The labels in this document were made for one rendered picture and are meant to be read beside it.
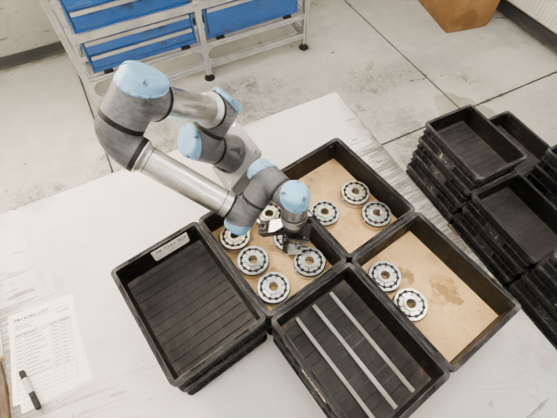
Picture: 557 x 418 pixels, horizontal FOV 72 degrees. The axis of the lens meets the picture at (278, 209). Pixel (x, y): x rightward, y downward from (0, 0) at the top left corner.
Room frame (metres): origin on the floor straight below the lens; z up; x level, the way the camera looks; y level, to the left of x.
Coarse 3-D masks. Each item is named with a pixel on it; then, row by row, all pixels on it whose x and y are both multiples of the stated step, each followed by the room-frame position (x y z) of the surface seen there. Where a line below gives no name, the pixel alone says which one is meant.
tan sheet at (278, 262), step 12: (252, 228) 0.65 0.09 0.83; (252, 240) 0.61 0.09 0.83; (264, 240) 0.61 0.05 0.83; (228, 252) 0.56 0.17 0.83; (276, 252) 0.56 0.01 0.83; (276, 264) 0.52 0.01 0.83; (288, 264) 0.52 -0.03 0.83; (288, 276) 0.47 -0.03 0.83; (276, 288) 0.43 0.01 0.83; (300, 288) 0.43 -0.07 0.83
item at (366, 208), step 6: (366, 204) 0.73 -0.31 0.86; (372, 204) 0.73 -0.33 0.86; (378, 204) 0.73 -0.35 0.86; (384, 204) 0.72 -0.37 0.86; (366, 210) 0.70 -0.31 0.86; (384, 210) 0.70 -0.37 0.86; (366, 216) 0.68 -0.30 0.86; (384, 216) 0.67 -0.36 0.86; (390, 216) 0.67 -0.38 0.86; (372, 222) 0.65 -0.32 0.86; (378, 222) 0.65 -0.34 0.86; (384, 222) 0.65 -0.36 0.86
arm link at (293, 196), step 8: (288, 184) 0.57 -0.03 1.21; (296, 184) 0.57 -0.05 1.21; (304, 184) 0.57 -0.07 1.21; (280, 192) 0.55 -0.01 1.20; (288, 192) 0.54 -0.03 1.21; (296, 192) 0.54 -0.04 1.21; (304, 192) 0.54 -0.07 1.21; (280, 200) 0.54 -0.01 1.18; (288, 200) 0.52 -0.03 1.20; (296, 200) 0.52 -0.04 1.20; (304, 200) 0.52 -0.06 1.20; (280, 208) 0.54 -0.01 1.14; (288, 208) 0.52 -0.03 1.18; (296, 208) 0.51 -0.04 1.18; (304, 208) 0.52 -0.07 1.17; (288, 216) 0.52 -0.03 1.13; (296, 216) 0.51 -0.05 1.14; (304, 216) 0.53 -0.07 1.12
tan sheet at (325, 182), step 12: (324, 168) 0.91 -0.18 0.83; (336, 168) 0.91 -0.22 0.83; (300, 180) 0.86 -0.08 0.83; (312, 180) 0.85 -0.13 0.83; (324, 180) 0.85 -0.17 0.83; (336, 180) 0.85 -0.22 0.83; (348, 180) 0.85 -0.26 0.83; (312, 192) 0.80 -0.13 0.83; (324, 192) 0.80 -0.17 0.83; (336, 192) 0.80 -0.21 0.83; (312, 204) 0.75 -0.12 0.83; (336, 204) 0.75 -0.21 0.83; (348, 216) 0.69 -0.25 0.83; (336, 228) 0.65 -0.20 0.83; (348, 228) 0.65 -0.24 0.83; (360, 228) 0.65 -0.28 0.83; (348, 240) 0.60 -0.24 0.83; (360, 240) 0.60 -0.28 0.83; (348, 252) 0.56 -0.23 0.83
